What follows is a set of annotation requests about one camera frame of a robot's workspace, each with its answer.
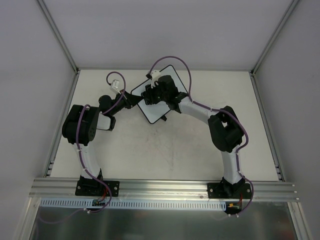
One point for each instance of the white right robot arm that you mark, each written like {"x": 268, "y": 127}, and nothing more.
{"x": 224, "y": 127}

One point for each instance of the right aluminium table edge rail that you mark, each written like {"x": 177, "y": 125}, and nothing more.
{"x": 271, "y": 142}

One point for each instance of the small black-framed whiteboard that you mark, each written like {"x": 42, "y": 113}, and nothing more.
{"x": 155, "y": 112}

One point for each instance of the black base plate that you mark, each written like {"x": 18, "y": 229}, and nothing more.
{"x": 215, "y": 191}
{"x": 91, "y": 188}

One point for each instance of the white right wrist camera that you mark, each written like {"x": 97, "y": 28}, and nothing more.
{"x": 155, "y": 75}

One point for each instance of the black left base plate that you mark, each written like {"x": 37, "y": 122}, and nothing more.
{"x": 91, "y": 188}

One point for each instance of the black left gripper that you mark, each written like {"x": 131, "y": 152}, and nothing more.
{"x": 126, "y": 100}

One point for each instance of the left aluminium table edge rail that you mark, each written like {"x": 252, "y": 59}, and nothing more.
{"x": 58, "y": 134}

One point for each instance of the aluminium mounting rail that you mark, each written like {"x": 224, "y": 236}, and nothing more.
{"x": 185, "y": 190}

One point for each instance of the right aluminium frame post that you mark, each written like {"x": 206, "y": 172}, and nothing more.
{"x": 275, "y": 34}

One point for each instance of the aluminium frame post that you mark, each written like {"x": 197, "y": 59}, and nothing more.
{"x": 57, "y": 34}
{"x": 275, "y": 34}

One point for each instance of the aluminium table edge rail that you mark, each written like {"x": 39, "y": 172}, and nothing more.
{"x": 58, "y": 134}
{"x": 271, "y": 142}

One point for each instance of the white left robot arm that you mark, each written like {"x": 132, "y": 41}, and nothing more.
{"x": 82, "y": 123}

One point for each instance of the left aluminium frame post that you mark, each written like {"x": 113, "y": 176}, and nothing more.
{"x": 57, "y": 34}

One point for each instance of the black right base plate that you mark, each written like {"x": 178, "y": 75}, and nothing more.
{"x": 215, "y": 191}

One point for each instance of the white slotted cable duct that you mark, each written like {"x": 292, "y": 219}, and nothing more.
{"x": 134, "y": 204}

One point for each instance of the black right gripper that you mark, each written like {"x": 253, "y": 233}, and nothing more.
{"x": 150, "y": 94}

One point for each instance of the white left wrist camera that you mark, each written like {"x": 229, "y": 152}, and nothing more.
{"x": 114, "y": 86}

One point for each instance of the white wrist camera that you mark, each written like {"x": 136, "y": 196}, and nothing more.
{"x": 155, "y": 75}
{"x": 114, "y": 86}

